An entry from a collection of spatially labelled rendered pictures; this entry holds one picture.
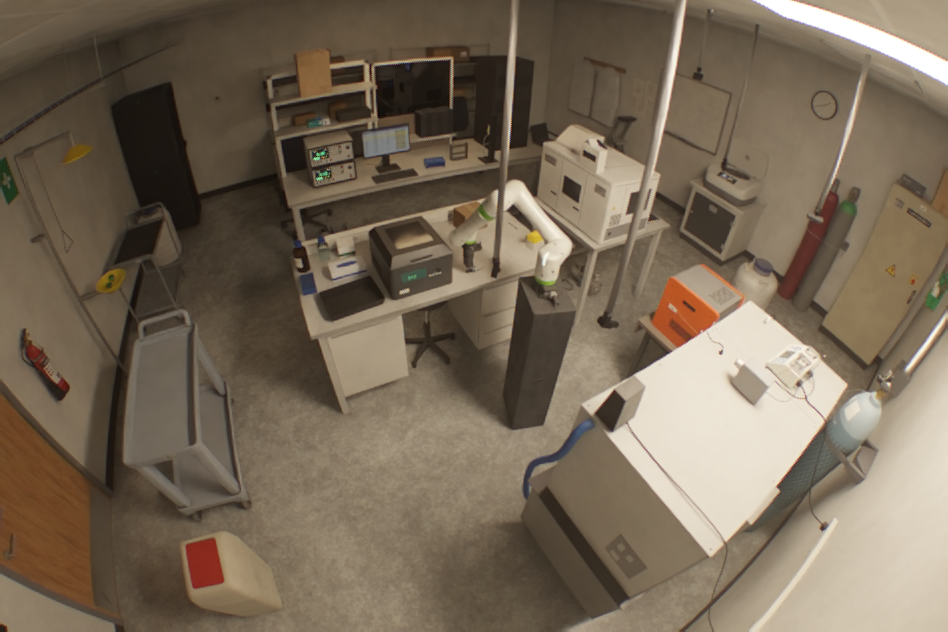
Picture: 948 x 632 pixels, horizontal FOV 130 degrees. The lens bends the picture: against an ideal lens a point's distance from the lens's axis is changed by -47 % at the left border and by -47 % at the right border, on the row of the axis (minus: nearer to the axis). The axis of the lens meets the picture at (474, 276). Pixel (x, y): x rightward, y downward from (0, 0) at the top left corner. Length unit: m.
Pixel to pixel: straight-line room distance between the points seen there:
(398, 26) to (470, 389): 5.44
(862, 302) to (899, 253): 0.71
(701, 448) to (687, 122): 5.18
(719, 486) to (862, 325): 3.97
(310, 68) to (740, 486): 4.13
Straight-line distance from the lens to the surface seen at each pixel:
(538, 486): 2.07
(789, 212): 5.61
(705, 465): 1.52
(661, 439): 1.49
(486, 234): 3.23
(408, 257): 2.49
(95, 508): 3.51
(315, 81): 4.07
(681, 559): 1.51
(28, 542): 2.87
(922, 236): 4.88
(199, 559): 2.30
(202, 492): 3.04
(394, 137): 4.30
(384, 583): 2.68
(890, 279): 5.02
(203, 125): 6.75
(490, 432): 3.05
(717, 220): 5.33
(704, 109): 6.05
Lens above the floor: 2.61
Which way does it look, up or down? 38 degrees down
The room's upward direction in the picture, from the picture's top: 3 degrees clockwise
